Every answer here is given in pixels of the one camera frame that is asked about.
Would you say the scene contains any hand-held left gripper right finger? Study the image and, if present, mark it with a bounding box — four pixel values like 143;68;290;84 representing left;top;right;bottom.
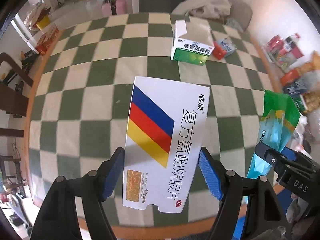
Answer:
199;146;292;240

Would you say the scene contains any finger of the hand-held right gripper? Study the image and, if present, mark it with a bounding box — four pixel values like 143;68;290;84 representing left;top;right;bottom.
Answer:
279;146;313;165
254;142;316;173

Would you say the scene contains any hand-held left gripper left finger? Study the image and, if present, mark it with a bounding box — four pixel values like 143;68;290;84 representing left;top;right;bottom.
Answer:
30;147;125;240

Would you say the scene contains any teal green plastic bag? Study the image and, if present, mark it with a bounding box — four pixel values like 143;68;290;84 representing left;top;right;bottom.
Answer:
246;89;301;179

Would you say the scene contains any white striped medicine box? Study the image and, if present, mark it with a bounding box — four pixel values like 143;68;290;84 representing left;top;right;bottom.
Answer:
122;76;210;214

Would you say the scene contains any crumpled white tissue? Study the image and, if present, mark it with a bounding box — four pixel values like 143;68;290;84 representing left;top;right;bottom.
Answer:
295;111;320;150

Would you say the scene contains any green white checkered table mat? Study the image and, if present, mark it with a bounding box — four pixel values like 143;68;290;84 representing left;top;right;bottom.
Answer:
29;11;285;235

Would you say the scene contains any yellow snack bag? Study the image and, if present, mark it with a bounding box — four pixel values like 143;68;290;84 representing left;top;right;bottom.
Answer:
297;51;320;80

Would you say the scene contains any cola bottle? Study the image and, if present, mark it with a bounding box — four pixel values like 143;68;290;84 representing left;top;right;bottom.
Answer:
285;33;304;58

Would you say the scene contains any red drink can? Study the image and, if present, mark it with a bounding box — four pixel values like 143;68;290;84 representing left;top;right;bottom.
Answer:
266;36;284;53

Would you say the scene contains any small red blue box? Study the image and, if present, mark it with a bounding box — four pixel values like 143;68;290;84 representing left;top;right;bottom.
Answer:
212;37;237;60

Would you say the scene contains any green white medicine box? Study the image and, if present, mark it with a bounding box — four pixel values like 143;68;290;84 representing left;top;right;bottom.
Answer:
170;20;215;66

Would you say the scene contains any clear plastic bag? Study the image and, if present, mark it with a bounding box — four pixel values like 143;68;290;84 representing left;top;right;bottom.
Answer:
226;19;244;32

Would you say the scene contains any dark wooden chair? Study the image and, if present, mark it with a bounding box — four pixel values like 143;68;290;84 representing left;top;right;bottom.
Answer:
0;52;34;117

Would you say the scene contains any grey armchair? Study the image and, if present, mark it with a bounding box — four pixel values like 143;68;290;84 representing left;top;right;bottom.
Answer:
225;0;253;32

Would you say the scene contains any red cardboard box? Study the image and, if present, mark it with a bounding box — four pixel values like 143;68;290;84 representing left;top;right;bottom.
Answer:
41;24;60;43
35;35;54;55

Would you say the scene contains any beige coat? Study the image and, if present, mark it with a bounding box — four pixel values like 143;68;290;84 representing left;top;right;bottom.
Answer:
172;0;232;20

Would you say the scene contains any yellow bin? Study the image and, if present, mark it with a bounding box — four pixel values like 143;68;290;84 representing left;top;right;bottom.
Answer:
35;16;50;30

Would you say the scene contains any pink suitcase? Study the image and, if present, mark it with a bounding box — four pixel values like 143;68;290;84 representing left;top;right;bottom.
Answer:
101;0;130;15

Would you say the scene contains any pile of pale clothes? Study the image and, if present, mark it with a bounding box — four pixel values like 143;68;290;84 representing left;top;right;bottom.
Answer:
25;5;52;27

